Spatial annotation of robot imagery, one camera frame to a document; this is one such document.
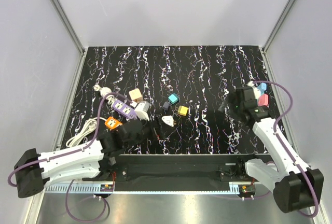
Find orange power strip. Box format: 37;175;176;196
104;117;122;130

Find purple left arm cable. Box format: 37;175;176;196
7;92;133;221

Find yellow plug adapter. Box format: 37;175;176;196
177;105;189;116

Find dark purple plug adapter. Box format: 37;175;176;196
162;102;170;111

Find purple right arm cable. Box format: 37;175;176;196
253;80;320;218

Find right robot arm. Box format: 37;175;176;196
218;86;324;217

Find light blue plug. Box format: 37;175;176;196
257;82;267;94

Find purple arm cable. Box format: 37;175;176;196
253;80;320;218
7;92;133;221

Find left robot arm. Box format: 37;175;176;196
8;119;162;199

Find pink plug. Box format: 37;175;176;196
258;94;269;106

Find teal plug adapter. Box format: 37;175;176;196
168;93;179;104

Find white cube socket adapter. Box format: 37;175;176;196
161;115;176;127

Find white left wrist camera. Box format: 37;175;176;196
134;101;150;121

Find purple power strip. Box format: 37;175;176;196
112;100;137;119

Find white power cord bundle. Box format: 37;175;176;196
66;116;107;148

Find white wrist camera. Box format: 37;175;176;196
246;81;261;100
134;101;150;121

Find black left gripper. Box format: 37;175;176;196
124;114;175;149

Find white pink socket adapter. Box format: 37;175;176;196
129;88;143;102

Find aluminium frame rail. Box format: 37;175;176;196
50;0;85;55

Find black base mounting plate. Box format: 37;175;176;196
83;163;252;181

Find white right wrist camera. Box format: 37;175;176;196
246;81;261;100

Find white plug with cord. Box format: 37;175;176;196
93;84;112;99

